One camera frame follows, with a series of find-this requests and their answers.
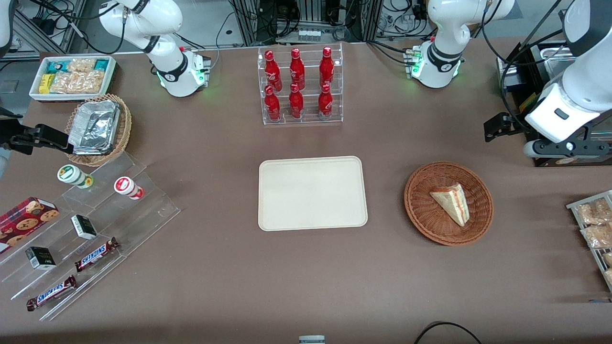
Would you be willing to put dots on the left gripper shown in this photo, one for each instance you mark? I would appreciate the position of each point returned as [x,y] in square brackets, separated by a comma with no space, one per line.
[515,125]

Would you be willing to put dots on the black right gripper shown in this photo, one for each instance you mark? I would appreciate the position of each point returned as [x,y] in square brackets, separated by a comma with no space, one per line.
[10,135]

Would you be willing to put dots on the triangle sandwich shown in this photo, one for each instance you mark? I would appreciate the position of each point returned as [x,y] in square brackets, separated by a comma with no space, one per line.
[452,203]

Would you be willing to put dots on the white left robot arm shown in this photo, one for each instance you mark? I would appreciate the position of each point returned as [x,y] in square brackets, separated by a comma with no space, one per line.
[437,45]

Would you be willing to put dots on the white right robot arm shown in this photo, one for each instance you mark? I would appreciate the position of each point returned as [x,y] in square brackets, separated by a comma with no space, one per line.
[177,71]

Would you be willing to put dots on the silver foil tray stack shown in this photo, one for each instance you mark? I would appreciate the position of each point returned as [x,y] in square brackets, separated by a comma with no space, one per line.
[93,126]

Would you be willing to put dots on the light wicker basket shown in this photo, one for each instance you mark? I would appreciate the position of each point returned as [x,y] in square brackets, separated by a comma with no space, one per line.
[125,129]

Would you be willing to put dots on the tray of packaged cookies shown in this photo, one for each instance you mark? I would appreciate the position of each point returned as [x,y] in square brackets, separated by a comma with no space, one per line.
[573,205]

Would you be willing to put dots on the brown wicker basket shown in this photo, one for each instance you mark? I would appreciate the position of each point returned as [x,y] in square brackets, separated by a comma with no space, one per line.
[425,210]

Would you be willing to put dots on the cream plastic tray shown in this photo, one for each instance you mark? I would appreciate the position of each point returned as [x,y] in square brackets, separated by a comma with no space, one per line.
[311,193]

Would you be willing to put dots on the white snack bin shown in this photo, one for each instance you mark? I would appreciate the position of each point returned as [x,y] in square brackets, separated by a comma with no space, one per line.
[33,93]

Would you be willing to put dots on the green lid snack cup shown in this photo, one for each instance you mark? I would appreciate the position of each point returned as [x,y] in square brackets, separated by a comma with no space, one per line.
[71,174]

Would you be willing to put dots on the yellow snack packet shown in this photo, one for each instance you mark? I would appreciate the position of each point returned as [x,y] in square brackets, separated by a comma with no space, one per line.
[45,83]

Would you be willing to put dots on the rice cracker bag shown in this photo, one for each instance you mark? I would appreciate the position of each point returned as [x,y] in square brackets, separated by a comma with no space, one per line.
[76,82]

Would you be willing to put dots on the teal snack packet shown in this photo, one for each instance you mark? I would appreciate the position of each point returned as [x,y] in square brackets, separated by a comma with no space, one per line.
[101,65]
[55,67]

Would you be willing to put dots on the red cookie box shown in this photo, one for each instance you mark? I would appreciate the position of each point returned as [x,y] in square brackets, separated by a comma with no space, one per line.
[26,217]

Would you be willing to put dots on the red lid snack cup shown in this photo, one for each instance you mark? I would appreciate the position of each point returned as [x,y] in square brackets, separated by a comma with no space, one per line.
[125,185]

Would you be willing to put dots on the small black carton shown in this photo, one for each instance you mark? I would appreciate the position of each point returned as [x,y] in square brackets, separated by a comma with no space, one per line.
[40,258]
[84,226]

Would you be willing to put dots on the clear acrylic stepped display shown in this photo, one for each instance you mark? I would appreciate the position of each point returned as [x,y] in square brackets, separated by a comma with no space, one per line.
[143,210]

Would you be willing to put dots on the clear bag of crackers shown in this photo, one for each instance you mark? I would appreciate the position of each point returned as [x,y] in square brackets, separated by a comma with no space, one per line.
[597,235]
[593,212]

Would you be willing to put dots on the Snickers chocolate bar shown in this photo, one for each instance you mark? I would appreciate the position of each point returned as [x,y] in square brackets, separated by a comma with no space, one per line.
[51,292]
[95,254]

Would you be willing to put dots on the red cola bottle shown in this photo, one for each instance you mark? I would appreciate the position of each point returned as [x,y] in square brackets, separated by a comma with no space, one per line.
[325,102]
[296,102]
[326,67]
[272,71]
[297,69]
[272,105]

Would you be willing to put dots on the clear acrylic bottle rack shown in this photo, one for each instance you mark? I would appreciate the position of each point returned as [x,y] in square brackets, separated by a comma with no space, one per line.
[308,122]

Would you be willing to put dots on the white power strip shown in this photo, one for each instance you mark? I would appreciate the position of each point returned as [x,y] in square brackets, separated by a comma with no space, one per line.
[309,35]

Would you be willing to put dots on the aluminium equipment rack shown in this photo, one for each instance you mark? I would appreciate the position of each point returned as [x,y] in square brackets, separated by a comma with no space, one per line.
[248,21]

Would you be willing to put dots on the small grey device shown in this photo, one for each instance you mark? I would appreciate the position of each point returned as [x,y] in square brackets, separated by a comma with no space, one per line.
[311,339]

